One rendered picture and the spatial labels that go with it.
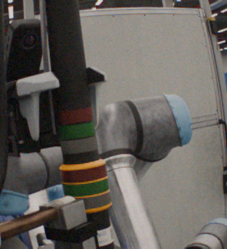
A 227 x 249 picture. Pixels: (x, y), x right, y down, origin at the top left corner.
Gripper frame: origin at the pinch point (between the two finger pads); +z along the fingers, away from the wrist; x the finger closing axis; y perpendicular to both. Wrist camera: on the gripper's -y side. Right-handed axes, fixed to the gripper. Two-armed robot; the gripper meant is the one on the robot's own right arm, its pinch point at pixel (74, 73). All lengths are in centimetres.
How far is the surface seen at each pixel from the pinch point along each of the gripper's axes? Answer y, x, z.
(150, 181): 49, -122, -162
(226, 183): 63, -174, -151
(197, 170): 50, -154, -157
